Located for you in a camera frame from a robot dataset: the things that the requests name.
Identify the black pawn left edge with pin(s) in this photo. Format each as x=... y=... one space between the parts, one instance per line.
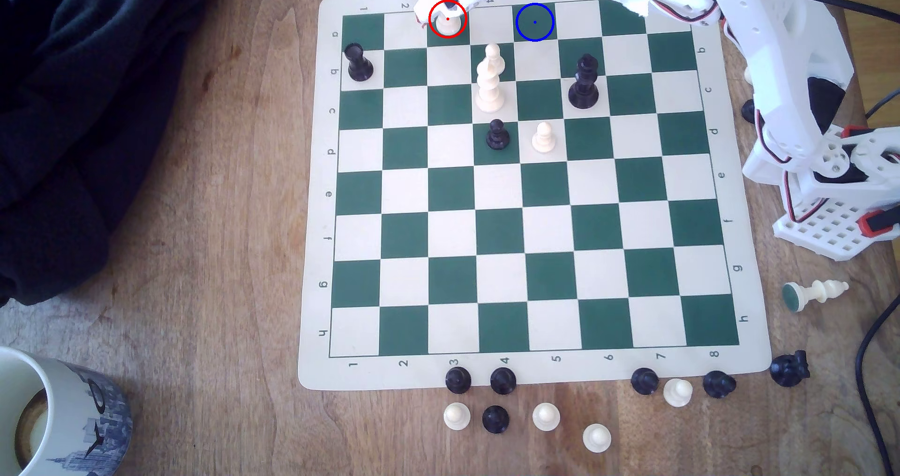
x=358 y=65

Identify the white bishop with green felt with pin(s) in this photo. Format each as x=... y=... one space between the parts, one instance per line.
x=819 y=292

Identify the white rook chess piece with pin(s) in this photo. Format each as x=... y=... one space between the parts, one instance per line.
x=450 y=22

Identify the black queen chess piece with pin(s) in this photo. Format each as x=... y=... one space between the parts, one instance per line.
x=583 y=86

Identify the white pawn chess piece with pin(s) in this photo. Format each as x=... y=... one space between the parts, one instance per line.
x=543 y=140
x=678 y=391
x=545 y=416
x=597 y=437
x=457 y=415

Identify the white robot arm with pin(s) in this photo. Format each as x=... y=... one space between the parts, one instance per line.
x=773 y=54

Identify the green white chess board mat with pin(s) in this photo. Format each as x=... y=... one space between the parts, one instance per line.
x=534 y=251

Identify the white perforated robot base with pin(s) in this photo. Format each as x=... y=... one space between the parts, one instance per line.
x=822 y=231

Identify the white mug with city print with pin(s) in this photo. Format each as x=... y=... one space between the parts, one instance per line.
x=77 y=420

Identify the red black clamp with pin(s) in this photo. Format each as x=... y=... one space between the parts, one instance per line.
x=875 y=223

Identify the white queen chess piece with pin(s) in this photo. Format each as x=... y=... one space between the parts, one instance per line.
x=489 y=95

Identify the white pawn behind tall piece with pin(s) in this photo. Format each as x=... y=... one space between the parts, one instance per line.
x=495 y=57

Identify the dark navy cloth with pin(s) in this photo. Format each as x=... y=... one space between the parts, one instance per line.
x=70 y=110

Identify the black knight chess piece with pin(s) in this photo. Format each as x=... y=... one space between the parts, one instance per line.
x=787 y=369
x=749 y=112

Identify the black pawn chess piece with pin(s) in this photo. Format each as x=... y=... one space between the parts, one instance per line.
x=645 y=380
x=458 y=380
x=503 y=380
x=718 y=384
x=496 y=419
x=498 y=137

